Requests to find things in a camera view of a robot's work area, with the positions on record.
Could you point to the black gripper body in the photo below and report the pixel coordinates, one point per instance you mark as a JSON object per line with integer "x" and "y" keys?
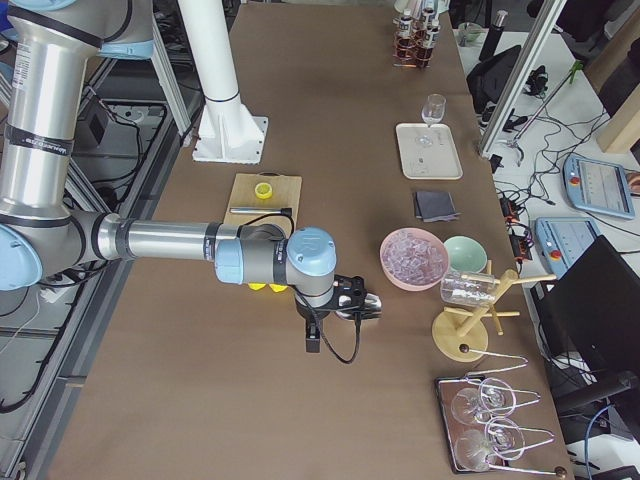
{"x": 304, "y": 313}

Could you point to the copper wire bottle basket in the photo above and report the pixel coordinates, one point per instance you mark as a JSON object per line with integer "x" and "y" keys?
{"x": 417, "y": 29}

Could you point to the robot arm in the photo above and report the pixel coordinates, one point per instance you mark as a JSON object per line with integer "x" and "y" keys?
{"x": 41, "y": 237}

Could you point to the steel ice scoop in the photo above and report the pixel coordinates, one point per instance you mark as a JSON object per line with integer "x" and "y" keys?
{"x": 370, "y": 310}

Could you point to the pink bowl of ice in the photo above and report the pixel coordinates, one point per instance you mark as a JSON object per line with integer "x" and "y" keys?
{"x": 413, "y": 259}

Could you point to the yellow lemon lower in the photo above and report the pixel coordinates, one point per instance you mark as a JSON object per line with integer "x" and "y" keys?
{"x": 257, "y": 286}

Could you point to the steel muddler black tip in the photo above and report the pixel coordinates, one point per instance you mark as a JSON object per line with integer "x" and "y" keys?
{"x": 260, "y": 211}

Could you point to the clear glass jar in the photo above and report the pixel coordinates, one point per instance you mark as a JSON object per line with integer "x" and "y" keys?
{"x": 468, "y": 289}

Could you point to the grey folded cloth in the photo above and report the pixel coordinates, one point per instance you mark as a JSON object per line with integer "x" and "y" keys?
{"x": 433, "y": 206}

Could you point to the wooden glass drying tree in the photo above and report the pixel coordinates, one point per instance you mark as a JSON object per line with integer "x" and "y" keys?
{"x": 458, "y": 331}

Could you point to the green bowl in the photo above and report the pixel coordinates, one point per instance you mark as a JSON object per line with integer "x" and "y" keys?
{"x": 465, "y": 254}

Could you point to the bamboo cutting board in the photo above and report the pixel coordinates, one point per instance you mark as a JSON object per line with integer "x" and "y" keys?
{"x": 286, "y": 193}

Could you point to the half lemon slice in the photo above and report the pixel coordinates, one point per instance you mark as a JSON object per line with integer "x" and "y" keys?
{"x": 263, "y": 190}

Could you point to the cream rabbit tray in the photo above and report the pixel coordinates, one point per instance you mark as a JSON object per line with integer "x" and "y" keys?
{"x": 428, "y": 152}

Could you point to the dark tray with glasses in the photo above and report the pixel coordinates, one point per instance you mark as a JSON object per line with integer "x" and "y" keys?
{"x": 480, "y": 432}

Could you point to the clear wine glass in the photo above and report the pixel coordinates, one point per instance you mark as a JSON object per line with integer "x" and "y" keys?
{"x": 432, "y": 113}

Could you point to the blue teach pendant near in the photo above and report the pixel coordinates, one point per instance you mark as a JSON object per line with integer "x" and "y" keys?
{"x": 562, "y": 240}

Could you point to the blue teach pendant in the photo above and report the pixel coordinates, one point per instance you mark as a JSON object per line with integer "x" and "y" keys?
{"x": 597, "y": 187}
{"x": 562, "y": 240}

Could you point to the blue teach pendant far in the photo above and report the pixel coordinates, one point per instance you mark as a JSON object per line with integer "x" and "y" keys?
{"x": 597, "y": 187}

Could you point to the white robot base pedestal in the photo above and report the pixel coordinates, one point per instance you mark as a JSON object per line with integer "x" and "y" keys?
{"x": 228, "y": 132}

